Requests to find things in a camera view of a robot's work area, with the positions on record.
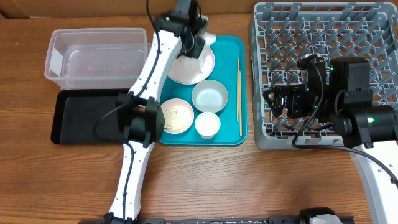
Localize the black tray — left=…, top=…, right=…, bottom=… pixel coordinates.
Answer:
left=50, top=89, right=128, bottom=144

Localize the clear plastic bin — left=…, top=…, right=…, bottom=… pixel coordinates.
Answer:
left=44, top=28, right=150, bottom=90

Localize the white cup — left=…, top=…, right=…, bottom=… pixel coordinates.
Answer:
left=195, top=112, right=221, bottom=139

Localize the grey bowl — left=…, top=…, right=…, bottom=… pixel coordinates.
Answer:
left=192, top=80, right=228, bottom=113

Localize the wooden chopstick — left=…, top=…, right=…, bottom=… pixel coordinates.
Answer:
left=236, top=57, right=240, bottom=122
left=239, top=71, right=243, bottom=136

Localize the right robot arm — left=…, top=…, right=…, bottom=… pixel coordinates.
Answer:
left=262, top=54, right=397, bottom=223

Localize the small white plate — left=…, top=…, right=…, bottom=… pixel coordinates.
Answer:
left=161, top=98, right=194, bottom=134

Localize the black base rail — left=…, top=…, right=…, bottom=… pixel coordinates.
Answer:
left=78, top=207, right=355, bottom=224

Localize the white napkin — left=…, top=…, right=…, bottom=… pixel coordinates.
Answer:
left=177, top=32, right=216, bottom=63

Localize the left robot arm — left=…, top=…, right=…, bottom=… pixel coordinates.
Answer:
left=100, top=0, right=208, bottom=223

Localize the grey dish rack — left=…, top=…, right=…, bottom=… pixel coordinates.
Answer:
left=249, top=2, right=397, bottom=149

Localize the large white plate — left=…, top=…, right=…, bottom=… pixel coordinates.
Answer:
left=168, top=46, right=215, bottom=85

